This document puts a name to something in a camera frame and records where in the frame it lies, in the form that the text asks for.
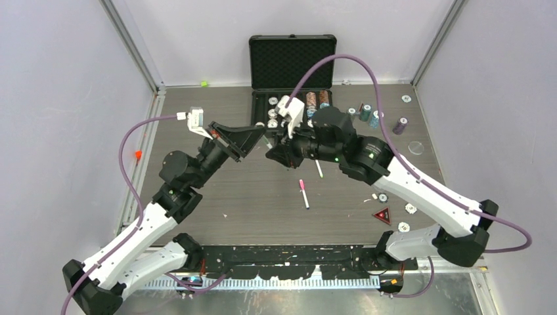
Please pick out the white chip near base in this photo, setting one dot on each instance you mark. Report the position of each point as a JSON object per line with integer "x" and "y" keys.
{"x": 403, "y": 227}

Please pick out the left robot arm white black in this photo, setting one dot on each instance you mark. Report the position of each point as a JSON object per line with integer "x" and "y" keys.
{"x": 101, "y": 283}

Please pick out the clear dealer button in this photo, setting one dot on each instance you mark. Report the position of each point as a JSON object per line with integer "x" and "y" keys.
{"x": 416, "y": 148}

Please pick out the black poker chip case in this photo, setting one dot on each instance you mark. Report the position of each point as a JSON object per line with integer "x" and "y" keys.
{"x": 277, "y": 63}

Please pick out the teal chip stack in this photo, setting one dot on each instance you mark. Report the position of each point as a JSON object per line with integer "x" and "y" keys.
{"x": 365, "y": 112}

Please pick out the white chip far corner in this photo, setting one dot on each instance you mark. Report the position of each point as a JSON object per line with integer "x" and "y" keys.
{"x": 406, "y": 98}

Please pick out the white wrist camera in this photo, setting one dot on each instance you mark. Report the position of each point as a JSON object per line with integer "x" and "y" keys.
{"x": 195, "y": 121}
{"x": 291, "y": 109}

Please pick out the white chip beside triangle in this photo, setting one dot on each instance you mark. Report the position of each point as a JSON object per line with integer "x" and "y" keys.
{"x": 410, "y": 209}

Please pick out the dark green chip stack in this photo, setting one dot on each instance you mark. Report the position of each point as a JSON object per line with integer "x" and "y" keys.
{"x": 352, "y": 113}

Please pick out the white pen blue tip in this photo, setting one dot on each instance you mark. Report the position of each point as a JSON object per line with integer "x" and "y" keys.
{"x": 304, "y": 194}

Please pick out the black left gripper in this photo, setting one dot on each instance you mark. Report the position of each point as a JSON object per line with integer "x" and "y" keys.
{"x": 244, "y": 140}

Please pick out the red triangle sign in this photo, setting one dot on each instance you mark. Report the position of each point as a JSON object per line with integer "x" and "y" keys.
{"x": 384, "y": 216}

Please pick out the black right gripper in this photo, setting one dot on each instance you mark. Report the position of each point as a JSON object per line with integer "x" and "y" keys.
{"x": 286, "y": 153}

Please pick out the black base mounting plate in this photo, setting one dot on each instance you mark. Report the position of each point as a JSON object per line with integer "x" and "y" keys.
{"x": 294, "y": 262}

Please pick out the light blue chip stack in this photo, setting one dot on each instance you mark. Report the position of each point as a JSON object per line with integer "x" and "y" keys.
{"x": 375, "y": 119}

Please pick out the blue white fifty chip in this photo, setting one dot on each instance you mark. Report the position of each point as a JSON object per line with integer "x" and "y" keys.
{"x": 382, "y": 198}

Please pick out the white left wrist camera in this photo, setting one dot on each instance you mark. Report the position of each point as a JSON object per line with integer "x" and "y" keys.
{"x": 195, "y": 121}

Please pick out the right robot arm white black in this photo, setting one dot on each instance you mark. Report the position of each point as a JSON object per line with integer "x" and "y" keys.
{"x": 457, "y": 236}

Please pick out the purple chip stack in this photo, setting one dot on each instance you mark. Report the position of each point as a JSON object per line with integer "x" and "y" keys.
{"x": 400, "y": 126}

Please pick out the white pen green end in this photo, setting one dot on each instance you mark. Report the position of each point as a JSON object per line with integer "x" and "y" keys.
{"x": 319, "y": 169}

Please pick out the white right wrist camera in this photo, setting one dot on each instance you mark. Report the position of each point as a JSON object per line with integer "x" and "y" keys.
{"x": 291, "y": 109}

